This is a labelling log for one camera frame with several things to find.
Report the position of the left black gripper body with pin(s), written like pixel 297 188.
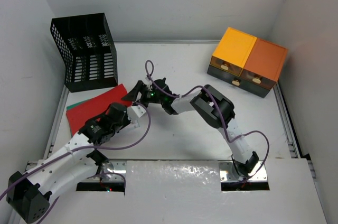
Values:
pixel 124 121

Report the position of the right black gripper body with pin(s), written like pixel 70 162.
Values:
pixel 151 96

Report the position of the green folder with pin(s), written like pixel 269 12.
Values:
pixel 73 105

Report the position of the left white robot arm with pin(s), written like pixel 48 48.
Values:
pixel 30 194

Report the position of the black mesh file rack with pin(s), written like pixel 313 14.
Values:
pixel 88 51

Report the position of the dark bottom drawer unit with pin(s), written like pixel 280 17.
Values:
pixel 238 82

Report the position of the yellow drawer box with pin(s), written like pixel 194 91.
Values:
pixel 233 51

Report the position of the orange drawer box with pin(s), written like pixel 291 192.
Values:
pixel 264 64

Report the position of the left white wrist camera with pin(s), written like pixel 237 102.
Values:
pixel 134 114

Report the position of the metal front rail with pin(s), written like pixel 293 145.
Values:
pixel 164 192

